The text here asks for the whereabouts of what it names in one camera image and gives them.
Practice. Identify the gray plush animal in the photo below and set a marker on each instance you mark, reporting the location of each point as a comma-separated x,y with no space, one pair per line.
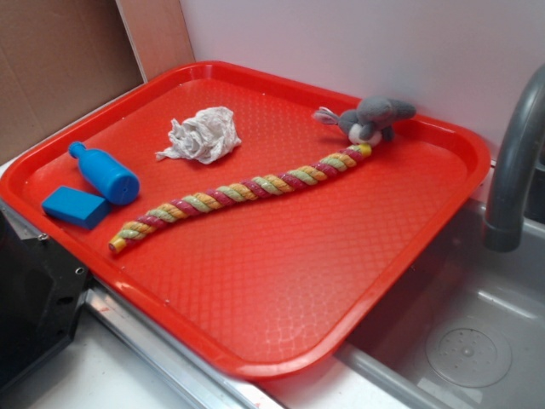
371,121

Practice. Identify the red plastic tray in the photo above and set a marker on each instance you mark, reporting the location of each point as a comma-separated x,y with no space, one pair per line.
268,287

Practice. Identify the crumpled white paper towel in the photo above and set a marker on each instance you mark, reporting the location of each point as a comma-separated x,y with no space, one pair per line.
206,137

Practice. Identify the blue plastic bottle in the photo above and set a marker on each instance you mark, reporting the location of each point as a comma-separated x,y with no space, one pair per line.
114,181

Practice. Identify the blue rectangular block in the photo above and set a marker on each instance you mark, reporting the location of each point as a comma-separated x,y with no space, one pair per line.
77,207

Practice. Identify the gray sink faucet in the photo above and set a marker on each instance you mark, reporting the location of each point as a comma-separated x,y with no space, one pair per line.
517,186

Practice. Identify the gray plastic sink basin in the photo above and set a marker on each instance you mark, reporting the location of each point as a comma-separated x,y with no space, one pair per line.
463,327

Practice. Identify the brown cardboard panel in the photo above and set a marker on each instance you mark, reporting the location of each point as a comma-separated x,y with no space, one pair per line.
60,60

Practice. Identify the multicolour twisted rope toy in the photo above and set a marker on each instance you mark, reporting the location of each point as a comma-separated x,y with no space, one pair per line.
259,187

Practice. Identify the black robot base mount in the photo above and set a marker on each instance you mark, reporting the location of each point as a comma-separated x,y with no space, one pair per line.
43,288

